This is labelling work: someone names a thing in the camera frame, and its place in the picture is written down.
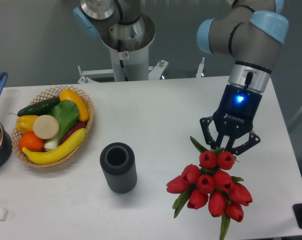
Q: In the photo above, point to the green cucumber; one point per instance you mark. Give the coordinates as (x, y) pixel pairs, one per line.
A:
(38, 108)

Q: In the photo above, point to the yellow bell pepper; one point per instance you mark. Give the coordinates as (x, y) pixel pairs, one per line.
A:
(24, 124)

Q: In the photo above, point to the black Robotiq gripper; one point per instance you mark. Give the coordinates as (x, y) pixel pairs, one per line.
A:
(233, 118)

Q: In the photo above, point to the dark grey ribbed vase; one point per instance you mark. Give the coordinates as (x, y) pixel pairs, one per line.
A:
(117, 161)

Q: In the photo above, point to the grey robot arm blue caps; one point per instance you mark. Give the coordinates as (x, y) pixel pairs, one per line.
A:
(253, 33)

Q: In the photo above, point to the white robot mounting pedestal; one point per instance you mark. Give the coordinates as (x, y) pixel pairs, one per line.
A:
(144, 64)

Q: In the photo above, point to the red tulip bouquet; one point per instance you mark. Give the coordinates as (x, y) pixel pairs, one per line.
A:
(210, 184)

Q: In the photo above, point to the yellow squash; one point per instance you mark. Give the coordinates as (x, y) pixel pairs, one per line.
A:
(73, 96)

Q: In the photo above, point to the dark red chili pepper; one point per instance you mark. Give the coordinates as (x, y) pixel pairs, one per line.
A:
(76, 127)

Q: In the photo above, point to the yellow plastic banana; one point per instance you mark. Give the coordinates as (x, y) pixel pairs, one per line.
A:
(58, 153)

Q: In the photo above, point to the green bok choy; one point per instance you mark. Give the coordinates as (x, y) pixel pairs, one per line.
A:
(67, 114)

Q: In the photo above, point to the beige round disc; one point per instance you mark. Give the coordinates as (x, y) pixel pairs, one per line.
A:
(46, 127)

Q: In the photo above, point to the woven wicker basket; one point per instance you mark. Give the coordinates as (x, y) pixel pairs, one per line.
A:
(47, 94)

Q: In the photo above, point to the orange plastic fruit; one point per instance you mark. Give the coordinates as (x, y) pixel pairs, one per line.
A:
(31, 142)

